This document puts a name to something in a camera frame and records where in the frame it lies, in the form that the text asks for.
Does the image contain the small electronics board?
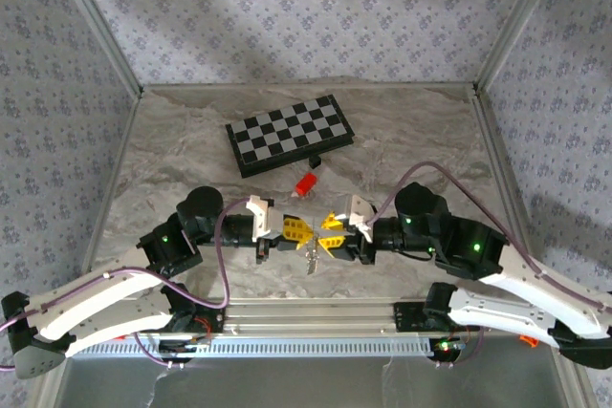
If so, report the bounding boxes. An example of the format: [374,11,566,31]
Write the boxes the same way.
[429,338,469,357]
[159,338,211,356]

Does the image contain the folded black grey chessboard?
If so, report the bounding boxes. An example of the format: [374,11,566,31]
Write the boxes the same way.
[225,94,356,179]

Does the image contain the aluminium side rail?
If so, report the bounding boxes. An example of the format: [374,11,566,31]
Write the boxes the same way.
[470,87,547,286]
[78,90,144,285]

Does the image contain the thin purple base cable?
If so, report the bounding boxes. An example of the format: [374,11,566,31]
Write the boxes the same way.
[132,333,188,372]
[432,330,485,372]

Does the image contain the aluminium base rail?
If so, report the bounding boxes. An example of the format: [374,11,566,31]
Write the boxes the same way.
[222,297,399,333]

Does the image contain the silver key bunch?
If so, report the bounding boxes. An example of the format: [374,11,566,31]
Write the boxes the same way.
[303,238,322,278]

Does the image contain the aluminium corner post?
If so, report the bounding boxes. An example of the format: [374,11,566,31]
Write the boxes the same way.
[50,0,145,97]
[474,0,564,94]

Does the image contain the aluminium back rail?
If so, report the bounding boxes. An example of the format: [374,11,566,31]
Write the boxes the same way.
[141,82,479,94]

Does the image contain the red block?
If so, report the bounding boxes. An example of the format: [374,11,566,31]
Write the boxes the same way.
[289,171,320,200]

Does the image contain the white slotted cable duct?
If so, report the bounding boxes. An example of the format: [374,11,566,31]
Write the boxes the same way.
[76,331,463,360]

